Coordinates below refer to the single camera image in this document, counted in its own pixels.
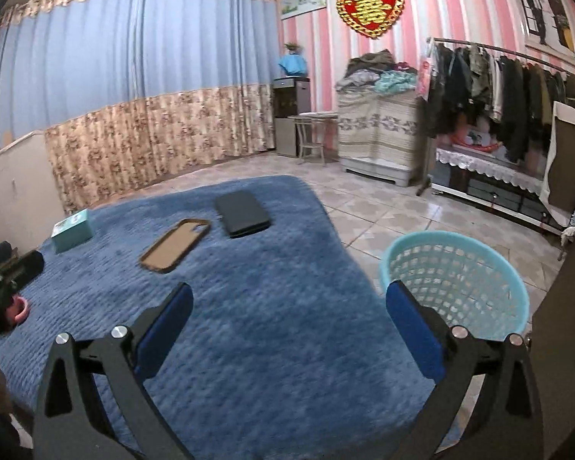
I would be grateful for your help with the blue potted plant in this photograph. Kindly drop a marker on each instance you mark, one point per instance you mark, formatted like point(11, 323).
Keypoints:
point(293, 64)

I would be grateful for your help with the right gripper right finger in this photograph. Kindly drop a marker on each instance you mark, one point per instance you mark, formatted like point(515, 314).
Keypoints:
point(506, 422)

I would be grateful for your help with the person's hand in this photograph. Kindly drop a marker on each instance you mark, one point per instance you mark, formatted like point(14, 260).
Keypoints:
point(18, 311)

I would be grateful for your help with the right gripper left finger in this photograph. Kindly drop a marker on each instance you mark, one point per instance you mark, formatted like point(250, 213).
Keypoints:
point(70, 418)

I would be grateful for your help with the light blue plastic basket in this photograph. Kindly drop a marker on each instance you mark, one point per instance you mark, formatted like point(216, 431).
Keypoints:
point(467, 282)

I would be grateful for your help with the teal cardboard box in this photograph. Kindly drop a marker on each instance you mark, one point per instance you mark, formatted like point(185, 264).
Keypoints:
point(72, 231)

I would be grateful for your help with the white cabinet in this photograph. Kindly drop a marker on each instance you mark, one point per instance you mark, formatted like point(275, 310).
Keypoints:
point(30, 203)

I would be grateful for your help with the blue shaggy rug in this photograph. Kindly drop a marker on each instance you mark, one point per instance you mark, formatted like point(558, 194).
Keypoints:
point(289, 352)

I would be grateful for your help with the red gold heart decoration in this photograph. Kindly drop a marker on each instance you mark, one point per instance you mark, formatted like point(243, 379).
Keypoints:
point(370, 18)

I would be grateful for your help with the blue floral curtain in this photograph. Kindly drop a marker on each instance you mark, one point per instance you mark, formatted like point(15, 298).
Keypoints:
point(126, 92)

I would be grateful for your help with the brown tray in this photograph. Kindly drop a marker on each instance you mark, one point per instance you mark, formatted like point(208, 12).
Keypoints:
point(164, 255)

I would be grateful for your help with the low lace-covered shelf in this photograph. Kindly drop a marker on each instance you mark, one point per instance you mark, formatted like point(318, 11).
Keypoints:
point(499, 187)

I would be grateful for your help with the framed silhouette picture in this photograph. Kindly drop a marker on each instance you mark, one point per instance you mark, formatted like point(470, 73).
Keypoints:
point(548, 28)

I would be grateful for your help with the black flat cushion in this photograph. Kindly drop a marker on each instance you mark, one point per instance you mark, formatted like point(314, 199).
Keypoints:
point(241, 214)

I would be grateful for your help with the clothes rack with garments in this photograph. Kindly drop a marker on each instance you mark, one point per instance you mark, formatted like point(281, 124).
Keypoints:
point(513, 90)

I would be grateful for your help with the covered storage cabinet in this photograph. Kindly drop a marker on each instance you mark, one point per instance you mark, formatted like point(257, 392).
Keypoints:
point(378, 135)

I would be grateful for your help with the brown covered board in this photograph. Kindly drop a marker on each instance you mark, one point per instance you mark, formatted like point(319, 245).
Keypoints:
point(558, 188)

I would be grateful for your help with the pile of clothes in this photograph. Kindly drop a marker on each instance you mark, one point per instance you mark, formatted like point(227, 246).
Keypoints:
point(379, 72)

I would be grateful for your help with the water dispenser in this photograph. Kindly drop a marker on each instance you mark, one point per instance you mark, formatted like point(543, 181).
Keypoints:
point(291, 97)

